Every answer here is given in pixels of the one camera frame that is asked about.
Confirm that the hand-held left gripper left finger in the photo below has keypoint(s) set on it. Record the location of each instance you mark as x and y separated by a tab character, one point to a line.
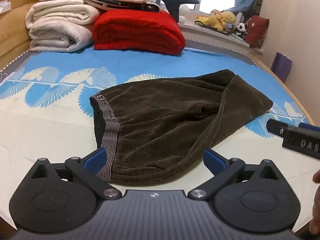
96	160

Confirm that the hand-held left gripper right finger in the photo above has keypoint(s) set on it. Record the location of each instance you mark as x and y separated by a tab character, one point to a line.
214	161

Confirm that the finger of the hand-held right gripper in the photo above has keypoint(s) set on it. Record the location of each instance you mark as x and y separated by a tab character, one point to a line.
308	126
277	128

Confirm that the person's right hand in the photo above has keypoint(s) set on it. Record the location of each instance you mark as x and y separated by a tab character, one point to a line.
317	205

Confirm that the blue patterned bed sheet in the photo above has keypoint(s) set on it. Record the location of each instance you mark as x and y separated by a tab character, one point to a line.
62	130

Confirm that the purple box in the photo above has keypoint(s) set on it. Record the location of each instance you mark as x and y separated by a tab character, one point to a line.
282	66

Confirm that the dark red cushion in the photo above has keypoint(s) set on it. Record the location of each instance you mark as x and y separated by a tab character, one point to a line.
257	31

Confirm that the panda plush toy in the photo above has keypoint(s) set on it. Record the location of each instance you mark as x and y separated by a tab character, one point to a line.
241	28

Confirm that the yellow plush toy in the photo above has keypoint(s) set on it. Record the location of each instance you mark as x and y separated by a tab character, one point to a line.
228	17
215	21

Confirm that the white windowsill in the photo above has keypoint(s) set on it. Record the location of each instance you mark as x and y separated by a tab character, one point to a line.
200	31

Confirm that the red folded blanket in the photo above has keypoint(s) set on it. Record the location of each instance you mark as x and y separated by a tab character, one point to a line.
140	31

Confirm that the cream folded blanket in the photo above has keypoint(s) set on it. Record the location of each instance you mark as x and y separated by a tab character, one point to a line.
57	27

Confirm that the white plush toy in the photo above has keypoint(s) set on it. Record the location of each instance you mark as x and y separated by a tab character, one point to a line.
184	12

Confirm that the dark star-print folded cloth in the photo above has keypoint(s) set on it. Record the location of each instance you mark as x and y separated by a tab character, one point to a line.
125	3

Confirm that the small white box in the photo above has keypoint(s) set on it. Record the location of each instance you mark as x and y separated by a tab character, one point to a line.
4	7

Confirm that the wooden bed frame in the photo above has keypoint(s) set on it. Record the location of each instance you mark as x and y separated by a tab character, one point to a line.
12	30

